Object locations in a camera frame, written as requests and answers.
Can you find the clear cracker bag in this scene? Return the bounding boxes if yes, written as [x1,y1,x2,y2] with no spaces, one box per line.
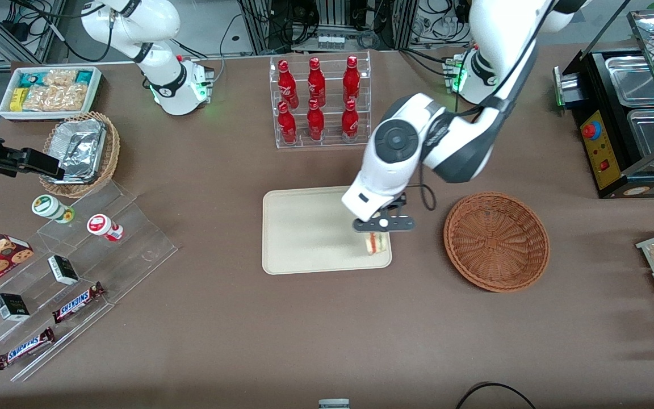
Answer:
[23,84,87,112]
[43,69,78,86]

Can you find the black metal pole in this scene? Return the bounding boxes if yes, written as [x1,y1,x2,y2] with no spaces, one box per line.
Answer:
[580,0,633,60]

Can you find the triangle sandwich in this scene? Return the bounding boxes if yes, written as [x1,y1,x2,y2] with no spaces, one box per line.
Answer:
[366,232,390,256]

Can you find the white plastic bin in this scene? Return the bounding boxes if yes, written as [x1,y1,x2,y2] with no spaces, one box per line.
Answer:
[0,66,103,123]

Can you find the cream plastic tray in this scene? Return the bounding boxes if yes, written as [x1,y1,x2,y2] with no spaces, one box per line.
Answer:
[263,185,393,276]

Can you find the red lid snack cup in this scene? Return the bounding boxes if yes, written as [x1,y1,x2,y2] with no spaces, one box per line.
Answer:
[87,214,124,242]

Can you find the clear acrylic stepped shelf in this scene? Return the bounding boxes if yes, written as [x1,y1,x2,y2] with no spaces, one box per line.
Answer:
[0,181,179,382]

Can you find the Snickers chocolate bar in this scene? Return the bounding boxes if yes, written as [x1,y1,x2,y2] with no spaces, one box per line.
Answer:
[52,282,106,324]
[0,327,56,371]

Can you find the green lid sunflower cup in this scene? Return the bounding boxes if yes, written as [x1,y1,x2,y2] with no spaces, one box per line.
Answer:
[32,194,75,224]

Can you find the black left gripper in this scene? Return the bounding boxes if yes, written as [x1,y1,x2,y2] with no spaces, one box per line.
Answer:
[353,193,417,245]

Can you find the clear acrylic bottle rack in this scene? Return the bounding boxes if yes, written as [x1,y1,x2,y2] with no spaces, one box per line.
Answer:
[269,51,372,149]

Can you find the black food warmer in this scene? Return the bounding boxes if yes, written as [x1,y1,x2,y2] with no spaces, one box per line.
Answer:
[554,9,654,199]

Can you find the aluminium equipment frame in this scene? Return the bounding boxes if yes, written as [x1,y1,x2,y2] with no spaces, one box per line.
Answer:
[236,0,418,55]

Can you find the red cola bottle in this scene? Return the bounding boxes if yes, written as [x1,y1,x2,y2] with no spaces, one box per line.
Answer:
[278,101,297,144]
[341,99,359,143]
[308,57,326,107]
[342,55,361,106]
[307,99,325,141]
[278,59,299,108]

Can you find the stack of foil trays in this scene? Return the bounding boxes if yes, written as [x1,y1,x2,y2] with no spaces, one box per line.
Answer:
[49,118,106,183]

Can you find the black box gold print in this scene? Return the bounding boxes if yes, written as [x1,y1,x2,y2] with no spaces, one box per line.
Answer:
[0,293,31,322]

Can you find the black box white label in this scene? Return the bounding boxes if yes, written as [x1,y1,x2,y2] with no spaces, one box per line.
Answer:
[48,255,79,285]

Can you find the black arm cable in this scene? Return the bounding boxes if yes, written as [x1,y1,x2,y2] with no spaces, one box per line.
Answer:
[415,183,438,212]

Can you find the light wicker basket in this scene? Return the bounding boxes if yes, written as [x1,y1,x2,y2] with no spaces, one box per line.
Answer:
[39,111,120,198]

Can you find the black floor cable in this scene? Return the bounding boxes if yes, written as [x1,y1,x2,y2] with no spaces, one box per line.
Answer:
[455,382,538,409]

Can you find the brown wicker basket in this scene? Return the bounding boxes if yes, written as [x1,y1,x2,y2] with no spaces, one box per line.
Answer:
[443,192,550,293]

